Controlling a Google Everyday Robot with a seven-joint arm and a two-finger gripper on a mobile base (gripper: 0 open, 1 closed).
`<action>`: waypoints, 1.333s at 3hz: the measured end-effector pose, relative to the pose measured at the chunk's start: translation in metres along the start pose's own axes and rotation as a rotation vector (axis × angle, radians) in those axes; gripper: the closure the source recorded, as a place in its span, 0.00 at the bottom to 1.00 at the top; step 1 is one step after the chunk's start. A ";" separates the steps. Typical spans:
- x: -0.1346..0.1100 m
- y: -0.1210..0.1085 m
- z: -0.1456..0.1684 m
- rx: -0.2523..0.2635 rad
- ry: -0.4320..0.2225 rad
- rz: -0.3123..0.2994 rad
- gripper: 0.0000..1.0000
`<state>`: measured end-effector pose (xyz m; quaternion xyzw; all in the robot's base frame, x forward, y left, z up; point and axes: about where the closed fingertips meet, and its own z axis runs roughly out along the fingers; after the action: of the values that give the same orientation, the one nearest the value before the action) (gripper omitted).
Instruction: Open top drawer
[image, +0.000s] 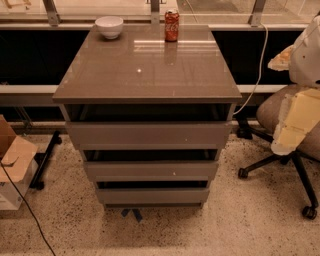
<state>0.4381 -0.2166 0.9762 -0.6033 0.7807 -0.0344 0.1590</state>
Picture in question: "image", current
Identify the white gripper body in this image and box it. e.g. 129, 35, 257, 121
289, 16, 320, 87

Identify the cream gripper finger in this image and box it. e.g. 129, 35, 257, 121
271, 89, 320, 156
267, 45, 293, 71

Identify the grey top drawer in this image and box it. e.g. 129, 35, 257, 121
66, 122, 231, 150

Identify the grey drawer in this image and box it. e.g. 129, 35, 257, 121
96, 189, 209, 204
66, 122, 231, 150
84, 161, 218, 181

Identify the grey drawer cabinet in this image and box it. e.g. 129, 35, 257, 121
53, 25, 241, 208

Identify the grey middle drawer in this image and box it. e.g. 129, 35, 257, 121
84, 161, 218, 181

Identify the grey bottom drawer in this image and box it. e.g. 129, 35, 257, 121
96, 189, 209, 204

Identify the black office chair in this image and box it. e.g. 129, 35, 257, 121
237, 84, 319, 220

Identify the red cola can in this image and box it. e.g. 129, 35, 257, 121
165, 9, 179, 42

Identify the white ceramic bowl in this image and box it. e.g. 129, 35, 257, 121
95, 16, 124, 39

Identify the blue tape cross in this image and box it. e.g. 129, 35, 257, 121
120, 208, 144, 223

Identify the black stand foot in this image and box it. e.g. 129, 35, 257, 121
30, 131, 62, 190

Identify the cardboard box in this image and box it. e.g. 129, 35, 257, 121
0, 115, 38, 210

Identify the white hanging cable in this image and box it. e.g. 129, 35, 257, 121
232, 23, 270, 116

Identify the black floor cable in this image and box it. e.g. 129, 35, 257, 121
0, 162, 57, 256

